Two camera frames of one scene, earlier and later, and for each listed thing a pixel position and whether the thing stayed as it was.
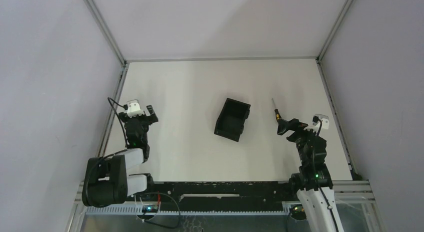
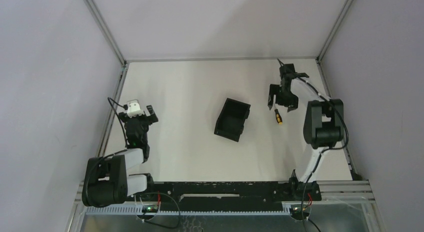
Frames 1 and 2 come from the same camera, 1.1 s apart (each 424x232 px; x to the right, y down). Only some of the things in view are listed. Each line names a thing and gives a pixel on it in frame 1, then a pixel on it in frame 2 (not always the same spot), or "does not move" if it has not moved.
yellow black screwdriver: (277, 115) does not move
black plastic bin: (231, 121) does not move
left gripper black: (137, 118) does not move
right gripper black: (293, 124) to (274, 89)
